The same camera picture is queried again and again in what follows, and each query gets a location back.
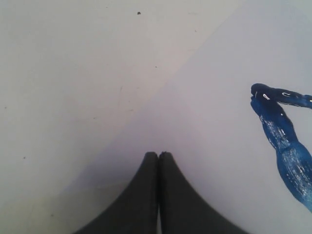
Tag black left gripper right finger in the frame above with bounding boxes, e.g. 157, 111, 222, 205
158, 152, 246, 234

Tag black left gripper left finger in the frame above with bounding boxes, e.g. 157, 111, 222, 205
76, 152, 158, 234

